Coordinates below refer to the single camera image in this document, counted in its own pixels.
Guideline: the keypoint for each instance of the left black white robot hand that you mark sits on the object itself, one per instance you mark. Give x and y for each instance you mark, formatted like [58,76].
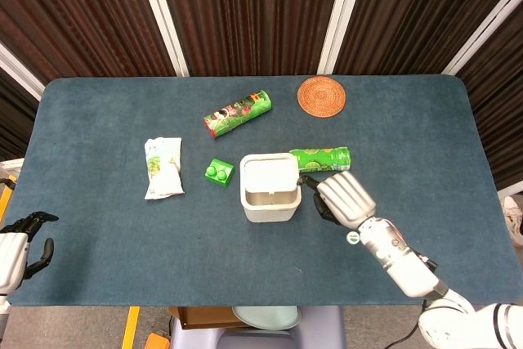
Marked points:
[12,259]

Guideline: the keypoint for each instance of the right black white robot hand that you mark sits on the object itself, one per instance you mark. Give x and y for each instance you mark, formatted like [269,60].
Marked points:
[347,200]

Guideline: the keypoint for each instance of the white square bin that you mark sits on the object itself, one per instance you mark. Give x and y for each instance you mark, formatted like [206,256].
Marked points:
[269,212]

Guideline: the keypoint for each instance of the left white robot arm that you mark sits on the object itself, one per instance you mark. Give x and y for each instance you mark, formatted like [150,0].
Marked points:
[3,304]

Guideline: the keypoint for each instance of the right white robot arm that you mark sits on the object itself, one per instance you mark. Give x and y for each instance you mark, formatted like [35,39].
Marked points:
[404,263]

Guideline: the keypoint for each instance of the small white round cap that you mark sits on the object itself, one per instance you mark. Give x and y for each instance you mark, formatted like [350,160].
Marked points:
[351,237]

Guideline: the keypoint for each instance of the green lime chip can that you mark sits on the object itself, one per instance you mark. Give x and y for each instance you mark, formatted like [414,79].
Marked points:
[323,159]

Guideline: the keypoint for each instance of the green red floral chip can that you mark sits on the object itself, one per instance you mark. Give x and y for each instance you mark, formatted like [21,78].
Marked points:
[239,114]

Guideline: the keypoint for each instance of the round woven rattan coaster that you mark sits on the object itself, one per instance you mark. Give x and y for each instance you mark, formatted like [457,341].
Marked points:
[321,97]

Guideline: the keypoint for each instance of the green toy building brick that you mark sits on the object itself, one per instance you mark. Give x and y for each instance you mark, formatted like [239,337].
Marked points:
[219,173]

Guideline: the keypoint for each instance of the lavender plastic stool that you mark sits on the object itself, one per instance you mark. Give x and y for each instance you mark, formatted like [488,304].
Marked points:
[323,328]

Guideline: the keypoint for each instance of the brown pleated screen panel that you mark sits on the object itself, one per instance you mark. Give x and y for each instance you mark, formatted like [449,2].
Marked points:
[81,14]
[14,120]
[500,91]
[253,10]
[421,10]

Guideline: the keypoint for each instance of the pale green round plate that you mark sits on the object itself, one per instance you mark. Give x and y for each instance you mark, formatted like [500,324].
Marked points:
[267,317]

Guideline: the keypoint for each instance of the blue-grey felt table mat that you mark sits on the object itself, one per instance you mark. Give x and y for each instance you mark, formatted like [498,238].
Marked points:
[163,251]

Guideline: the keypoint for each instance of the small orange object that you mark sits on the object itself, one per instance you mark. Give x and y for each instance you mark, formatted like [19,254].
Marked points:
[157,342]

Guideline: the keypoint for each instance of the white sneaker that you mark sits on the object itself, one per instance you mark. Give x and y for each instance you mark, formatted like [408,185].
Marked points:
[514,218]

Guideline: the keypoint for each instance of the white snack bag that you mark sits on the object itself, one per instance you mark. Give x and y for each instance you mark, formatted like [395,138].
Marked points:
[163,169]

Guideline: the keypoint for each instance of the brown cardboard box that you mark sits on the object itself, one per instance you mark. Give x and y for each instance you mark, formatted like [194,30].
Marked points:
[208,317]

